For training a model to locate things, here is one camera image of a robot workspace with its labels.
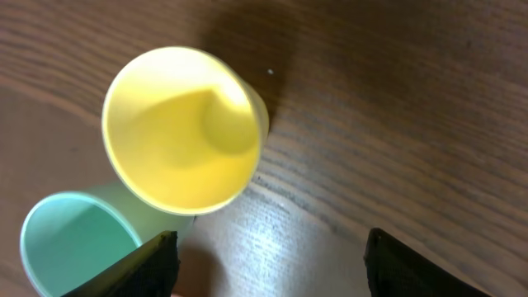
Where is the yellow cup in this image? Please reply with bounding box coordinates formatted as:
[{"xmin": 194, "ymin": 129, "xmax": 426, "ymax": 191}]
[{"xmin": 101, "ymin": 46, "xmax": 270, "ymax": 215}]

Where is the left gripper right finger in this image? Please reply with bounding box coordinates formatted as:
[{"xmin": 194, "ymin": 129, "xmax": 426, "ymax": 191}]
[{"xmin": 364, "ymin": 228, "xmax": 488, "ymax": 297}]

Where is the mint green cup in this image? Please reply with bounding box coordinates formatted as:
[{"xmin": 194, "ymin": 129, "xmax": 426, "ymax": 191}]
[{"xmin": 20, "ymin": 181, "xmax": 195, "ymax": 296}]

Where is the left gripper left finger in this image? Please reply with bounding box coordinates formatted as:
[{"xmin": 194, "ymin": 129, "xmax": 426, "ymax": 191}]
[{"xmin": 64, "ymin": 231, "xmax": 180, "ymax": 297}]

